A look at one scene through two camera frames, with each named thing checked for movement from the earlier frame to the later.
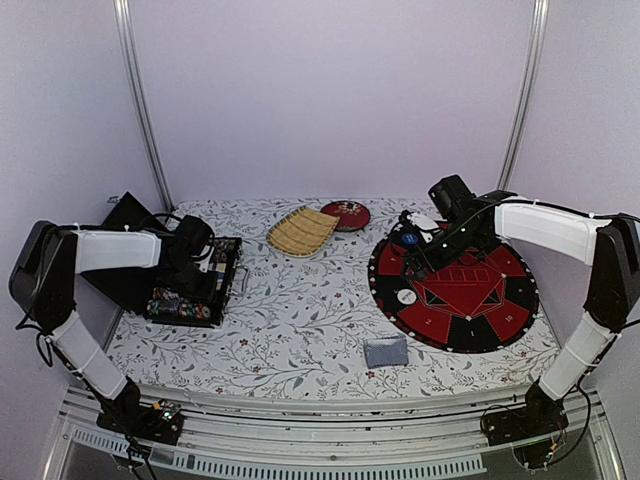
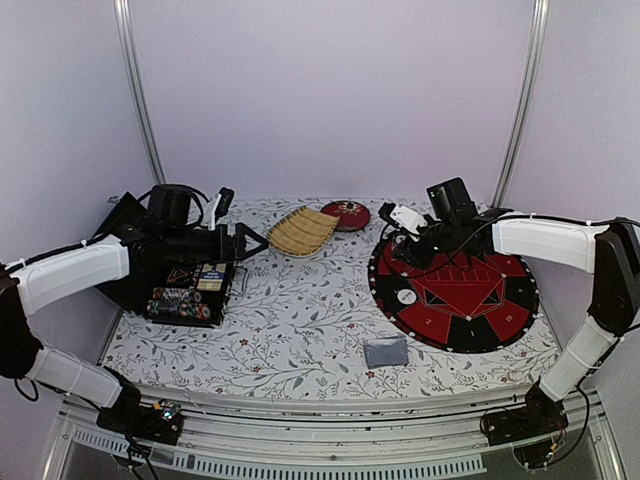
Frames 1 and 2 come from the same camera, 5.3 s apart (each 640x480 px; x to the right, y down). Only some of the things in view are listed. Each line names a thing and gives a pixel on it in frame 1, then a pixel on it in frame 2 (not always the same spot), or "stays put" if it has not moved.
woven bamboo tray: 302,232 stays put
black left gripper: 208,292 -> 224,254
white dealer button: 406,296 stays put
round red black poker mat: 477,302 stays put
